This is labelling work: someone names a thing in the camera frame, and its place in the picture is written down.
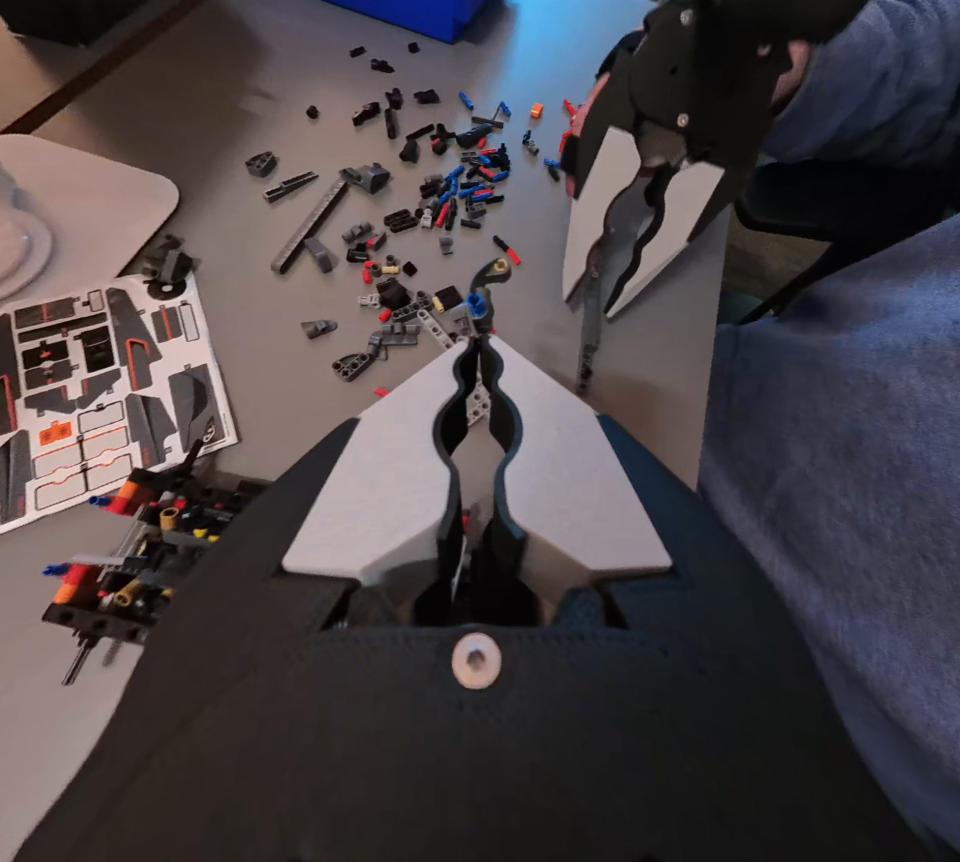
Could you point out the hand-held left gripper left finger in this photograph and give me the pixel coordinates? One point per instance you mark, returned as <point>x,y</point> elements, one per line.
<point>375,494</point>

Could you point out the dark grey lego wheel piece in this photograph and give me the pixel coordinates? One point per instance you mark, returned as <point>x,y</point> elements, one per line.
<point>169,269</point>

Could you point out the pile of small lego pieces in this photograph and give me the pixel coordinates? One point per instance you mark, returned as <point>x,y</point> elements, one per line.
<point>420,201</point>

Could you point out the partly built lego model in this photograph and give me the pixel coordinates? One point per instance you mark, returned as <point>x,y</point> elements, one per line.
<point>150,547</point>

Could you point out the small lego assembly blue pin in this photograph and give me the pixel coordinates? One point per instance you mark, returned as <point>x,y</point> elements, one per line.
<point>474,307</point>

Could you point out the white book stand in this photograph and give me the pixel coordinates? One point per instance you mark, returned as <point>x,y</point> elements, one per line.
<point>90,201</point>

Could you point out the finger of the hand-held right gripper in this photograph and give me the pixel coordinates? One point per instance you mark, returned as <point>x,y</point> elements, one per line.
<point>592,216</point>
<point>675,224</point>

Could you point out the person's right hand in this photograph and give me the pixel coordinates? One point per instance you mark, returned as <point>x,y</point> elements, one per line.
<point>793,74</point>

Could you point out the lego sticker sheet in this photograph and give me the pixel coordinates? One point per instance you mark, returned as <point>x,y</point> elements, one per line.
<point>97,367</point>

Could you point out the black and red lego pin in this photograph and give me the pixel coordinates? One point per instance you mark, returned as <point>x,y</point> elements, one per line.
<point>506,250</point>

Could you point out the person's right forearm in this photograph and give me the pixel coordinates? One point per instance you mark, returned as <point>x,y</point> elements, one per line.
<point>877,81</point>

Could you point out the long grey lego beam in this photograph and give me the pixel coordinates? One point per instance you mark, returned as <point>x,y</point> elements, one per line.
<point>307,228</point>

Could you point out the thin dark grey lego beam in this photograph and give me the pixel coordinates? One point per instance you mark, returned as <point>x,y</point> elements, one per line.
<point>589,337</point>

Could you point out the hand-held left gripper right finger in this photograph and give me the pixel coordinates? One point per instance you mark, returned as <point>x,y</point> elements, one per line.
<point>585,494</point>

